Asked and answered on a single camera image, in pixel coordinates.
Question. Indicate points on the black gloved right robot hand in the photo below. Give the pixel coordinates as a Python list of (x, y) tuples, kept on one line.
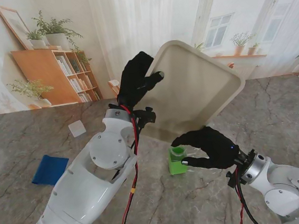
[(216, 148)]

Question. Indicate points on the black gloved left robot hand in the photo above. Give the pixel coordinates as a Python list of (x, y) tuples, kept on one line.
[(134, 79)]

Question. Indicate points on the clear bottle with green base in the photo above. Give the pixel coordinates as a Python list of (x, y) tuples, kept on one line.
[(177, 167)]

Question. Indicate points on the cream plastic baking tray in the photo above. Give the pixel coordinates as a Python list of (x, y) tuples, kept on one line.
[(194, 86)]

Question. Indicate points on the white square bottle cap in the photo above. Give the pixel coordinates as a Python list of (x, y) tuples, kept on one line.
[(77, 128)]

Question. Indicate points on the blue plastic scraper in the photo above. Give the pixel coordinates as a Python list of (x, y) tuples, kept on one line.
[(49, 170)]

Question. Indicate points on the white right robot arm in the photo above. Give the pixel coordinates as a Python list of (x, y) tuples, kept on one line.
[(284, 191)]

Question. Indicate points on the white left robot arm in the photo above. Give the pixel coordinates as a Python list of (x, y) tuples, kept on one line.
[(85, 187)]

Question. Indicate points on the printed room backdrop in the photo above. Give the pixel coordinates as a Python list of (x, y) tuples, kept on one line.
[(78, 31)]

